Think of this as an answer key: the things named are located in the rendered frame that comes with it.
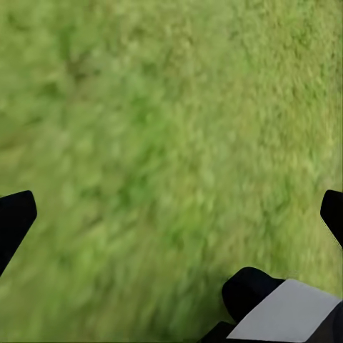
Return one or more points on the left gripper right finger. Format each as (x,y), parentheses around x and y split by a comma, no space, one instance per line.
(332,213)

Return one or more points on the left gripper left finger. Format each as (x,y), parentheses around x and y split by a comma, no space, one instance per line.
(17,213)

